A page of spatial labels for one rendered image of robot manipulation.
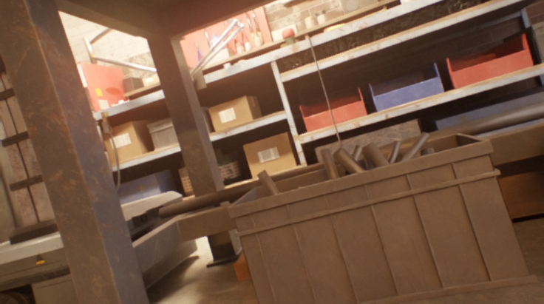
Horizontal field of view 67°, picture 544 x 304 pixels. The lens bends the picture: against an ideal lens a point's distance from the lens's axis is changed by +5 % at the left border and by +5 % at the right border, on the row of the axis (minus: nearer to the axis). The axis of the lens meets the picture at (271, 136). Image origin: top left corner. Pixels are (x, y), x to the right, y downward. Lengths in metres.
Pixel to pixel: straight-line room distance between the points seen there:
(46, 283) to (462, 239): 0.97
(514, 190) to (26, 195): 1.36
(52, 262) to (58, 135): 0.45
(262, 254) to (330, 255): 0.13
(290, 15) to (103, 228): 2.63
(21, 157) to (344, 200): 1.08
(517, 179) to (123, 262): 0.86
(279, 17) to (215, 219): 2.39
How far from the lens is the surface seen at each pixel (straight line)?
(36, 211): 1.50
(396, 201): 0.75
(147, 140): 2.82
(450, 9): 2.42
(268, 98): 3.17
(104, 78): 3.33
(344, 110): 2.35
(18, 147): 1.51
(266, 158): 2.46
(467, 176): 0.76
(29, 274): 1.26
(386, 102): 2.35
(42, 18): 0.89
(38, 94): 0.85
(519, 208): 1.09
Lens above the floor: 0.35
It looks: level
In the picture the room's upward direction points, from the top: 17 degrees counter-clockwise
